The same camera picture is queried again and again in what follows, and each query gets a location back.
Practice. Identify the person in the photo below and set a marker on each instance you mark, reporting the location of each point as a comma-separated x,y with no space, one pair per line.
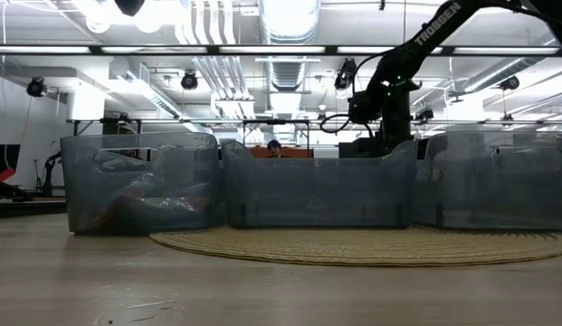
274,147

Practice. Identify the round woven straw placemat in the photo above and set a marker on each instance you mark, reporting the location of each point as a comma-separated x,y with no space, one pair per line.
353,249

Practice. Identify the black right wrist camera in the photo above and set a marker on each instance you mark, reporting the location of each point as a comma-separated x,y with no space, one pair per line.
364,108

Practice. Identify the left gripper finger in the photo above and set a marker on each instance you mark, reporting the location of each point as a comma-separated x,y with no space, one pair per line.
130,6

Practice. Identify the black overhead light bar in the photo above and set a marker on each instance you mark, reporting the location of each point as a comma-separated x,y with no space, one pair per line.
212,50

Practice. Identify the silver ventilation duct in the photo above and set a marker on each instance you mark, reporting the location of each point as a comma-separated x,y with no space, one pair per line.
289,27

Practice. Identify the orange background partition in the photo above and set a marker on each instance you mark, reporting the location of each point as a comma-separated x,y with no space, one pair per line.
298,153

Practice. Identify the red background object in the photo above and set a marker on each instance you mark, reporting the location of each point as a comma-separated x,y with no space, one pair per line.
2,176

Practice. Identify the black background robot arm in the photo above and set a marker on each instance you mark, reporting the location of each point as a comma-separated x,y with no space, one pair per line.
49,169

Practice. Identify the black background monitor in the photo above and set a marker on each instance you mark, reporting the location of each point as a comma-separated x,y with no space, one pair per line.
353,151

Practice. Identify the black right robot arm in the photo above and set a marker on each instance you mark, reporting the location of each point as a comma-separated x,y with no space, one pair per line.
436,25

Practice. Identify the black ceiling spotlight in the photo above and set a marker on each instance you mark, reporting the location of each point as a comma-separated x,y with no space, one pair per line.
510,83
426,115
343,78
189,80
36,87

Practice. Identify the dark background table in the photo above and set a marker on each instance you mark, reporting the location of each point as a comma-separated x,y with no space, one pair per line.
27,208

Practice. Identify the silver horizontal rail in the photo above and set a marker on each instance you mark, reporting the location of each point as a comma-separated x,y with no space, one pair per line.
208,121

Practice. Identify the translucent grey plastic bin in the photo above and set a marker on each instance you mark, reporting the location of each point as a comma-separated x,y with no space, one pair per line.
81,190
317,181
488,199

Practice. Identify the dark wall monitor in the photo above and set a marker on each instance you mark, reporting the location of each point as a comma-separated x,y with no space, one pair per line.
4,158

